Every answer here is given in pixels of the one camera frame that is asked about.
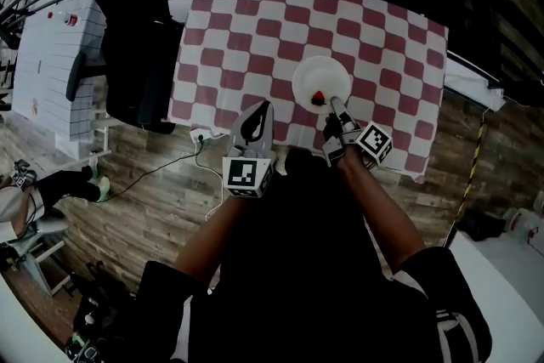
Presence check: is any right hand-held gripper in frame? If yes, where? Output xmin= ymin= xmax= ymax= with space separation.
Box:
xmin=321 ymin=95 xmax=394 ymax=169

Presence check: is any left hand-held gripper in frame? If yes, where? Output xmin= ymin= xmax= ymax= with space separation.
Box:
xmin=221 ymin=100 xmax=278 ymax=200

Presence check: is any white plate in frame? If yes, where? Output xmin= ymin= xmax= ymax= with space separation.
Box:
xmin=292 ymin=54 xmax=353 ymax=116

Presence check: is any person's left forearm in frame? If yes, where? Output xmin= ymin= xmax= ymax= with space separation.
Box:
xmin=175 ymin=194 xmax=252 ymax=284

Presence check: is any person's right forearm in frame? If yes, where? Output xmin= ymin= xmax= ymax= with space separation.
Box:
xmin=337 ymin=148 xmax=428 ymax=271

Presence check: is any red checkered cloth covered table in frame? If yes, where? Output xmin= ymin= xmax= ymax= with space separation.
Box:
xmin=167 ymin=0 xmax=450 ymax=184

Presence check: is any black jacket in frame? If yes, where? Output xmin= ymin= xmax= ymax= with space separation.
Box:
xmin=66 ymin=0 xmax=184 ymax=136

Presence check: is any yellow black striped pole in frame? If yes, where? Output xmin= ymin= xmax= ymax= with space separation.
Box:
xmin=441 ymin=113 xmax=488 ymax=248

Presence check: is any person's black clothed body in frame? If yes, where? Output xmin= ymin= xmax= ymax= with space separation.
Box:
xmin=134 ymin=145 xmax=494 ymax=363

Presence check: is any black bag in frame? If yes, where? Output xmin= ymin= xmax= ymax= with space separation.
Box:
xmin=456 ymin=209 xmax=507 ymax=243

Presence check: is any white tiled cabinet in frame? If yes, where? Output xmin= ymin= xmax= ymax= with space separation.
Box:
xmin=11 ymin=0 xmax=107 ymax=143

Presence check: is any white bucket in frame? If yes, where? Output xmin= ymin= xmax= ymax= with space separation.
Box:
xmin=502 ymin=206 xmax=541 ymax=243

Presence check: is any white desk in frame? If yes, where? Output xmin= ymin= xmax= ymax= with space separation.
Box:
xmin=444 ymin=230 xmax=544 ymax=363

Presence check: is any black equipment pile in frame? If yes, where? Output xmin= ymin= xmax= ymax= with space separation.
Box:
xmin=62 ymin=260 xmax=144 ymax=363

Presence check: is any white cable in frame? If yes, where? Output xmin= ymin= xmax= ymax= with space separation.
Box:
xmin=193 ymin=139 xmax=227 ymax=223

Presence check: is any black cable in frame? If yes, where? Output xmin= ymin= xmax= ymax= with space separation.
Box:
xmin=96 ymin=150 xmax=201 ymax=203

